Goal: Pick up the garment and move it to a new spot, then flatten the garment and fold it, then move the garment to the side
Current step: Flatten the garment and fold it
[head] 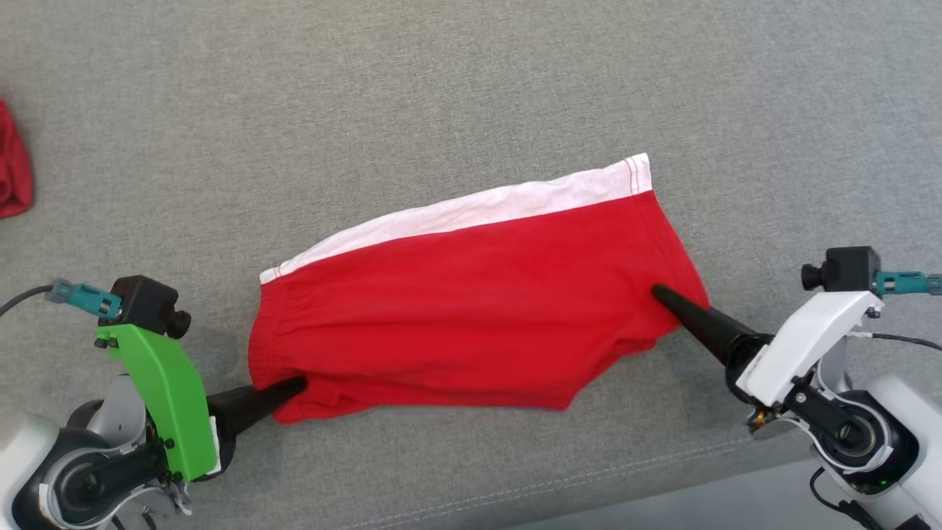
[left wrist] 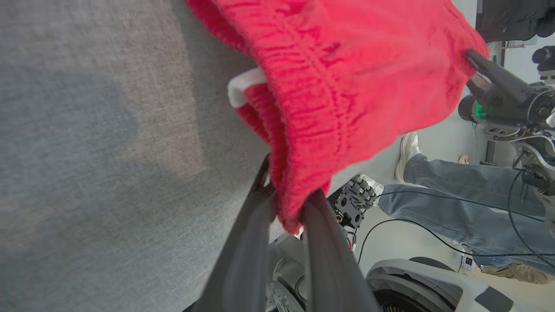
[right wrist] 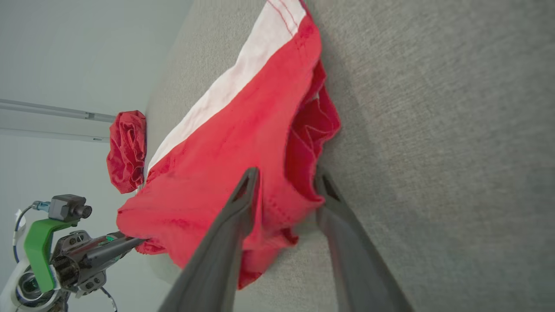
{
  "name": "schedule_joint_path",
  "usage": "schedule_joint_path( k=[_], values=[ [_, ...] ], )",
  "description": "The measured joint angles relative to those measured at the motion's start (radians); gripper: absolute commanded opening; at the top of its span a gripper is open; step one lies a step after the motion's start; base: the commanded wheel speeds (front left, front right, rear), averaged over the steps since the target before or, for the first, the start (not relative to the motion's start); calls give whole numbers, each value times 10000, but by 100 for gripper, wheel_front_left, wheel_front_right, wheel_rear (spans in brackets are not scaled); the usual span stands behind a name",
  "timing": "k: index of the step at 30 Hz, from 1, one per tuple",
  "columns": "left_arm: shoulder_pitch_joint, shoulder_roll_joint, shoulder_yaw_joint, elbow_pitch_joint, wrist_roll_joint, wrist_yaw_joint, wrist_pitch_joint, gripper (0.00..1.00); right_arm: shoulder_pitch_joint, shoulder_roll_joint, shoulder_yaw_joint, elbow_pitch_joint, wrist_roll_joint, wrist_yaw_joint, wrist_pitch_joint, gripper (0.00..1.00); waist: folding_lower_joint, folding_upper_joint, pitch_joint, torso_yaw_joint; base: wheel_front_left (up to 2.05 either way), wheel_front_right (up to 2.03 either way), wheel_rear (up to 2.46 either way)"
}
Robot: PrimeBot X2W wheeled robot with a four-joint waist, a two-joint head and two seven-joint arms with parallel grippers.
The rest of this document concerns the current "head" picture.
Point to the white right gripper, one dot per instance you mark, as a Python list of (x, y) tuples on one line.
[(802, 338)]

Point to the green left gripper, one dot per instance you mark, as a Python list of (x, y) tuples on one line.
[(173, 397)]

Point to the red shorts white waistband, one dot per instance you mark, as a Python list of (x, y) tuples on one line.
[(478, 309)]

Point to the red basketball jersey white sleeves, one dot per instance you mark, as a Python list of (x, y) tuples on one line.
[(15, 177)]

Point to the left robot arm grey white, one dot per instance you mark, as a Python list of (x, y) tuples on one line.
[(22, 456)]

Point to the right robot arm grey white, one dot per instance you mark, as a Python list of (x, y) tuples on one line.
[(905, 412)]

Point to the grey fabric sofa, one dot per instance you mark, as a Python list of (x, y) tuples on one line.
[(441, 88)]

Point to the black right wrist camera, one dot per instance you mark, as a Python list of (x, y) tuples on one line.
[(850, 269)]

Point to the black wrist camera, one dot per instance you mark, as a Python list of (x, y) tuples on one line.
[(850, 269), (143, 302)]

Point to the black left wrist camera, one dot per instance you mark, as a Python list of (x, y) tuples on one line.
[(143, 302)]

